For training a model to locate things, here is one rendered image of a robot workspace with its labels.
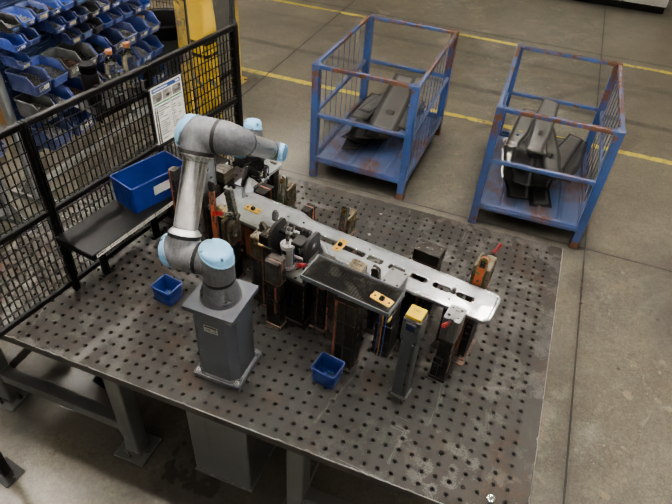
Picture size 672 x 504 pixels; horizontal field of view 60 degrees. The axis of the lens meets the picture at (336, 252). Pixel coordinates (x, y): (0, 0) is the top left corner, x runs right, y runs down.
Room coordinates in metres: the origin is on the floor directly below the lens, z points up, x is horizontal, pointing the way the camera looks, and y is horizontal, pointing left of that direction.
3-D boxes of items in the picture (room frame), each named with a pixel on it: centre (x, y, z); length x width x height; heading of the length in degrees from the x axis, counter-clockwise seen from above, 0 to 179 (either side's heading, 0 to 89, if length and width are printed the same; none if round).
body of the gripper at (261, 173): (2.14, 0.37, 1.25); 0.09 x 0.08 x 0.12; 63
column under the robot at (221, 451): (1.49, 0.41, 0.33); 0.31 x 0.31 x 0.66; 72
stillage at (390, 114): (4.41, -0.31, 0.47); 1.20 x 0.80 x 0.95; 160
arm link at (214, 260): (1.49, 0.42, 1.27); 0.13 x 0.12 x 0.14; 76
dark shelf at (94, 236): (2.17, 0.87, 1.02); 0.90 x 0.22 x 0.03; 153
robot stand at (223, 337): (1.49, 0.41, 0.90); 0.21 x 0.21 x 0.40; 72
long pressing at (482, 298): (1.93, -0.04, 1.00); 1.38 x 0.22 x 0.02; 63
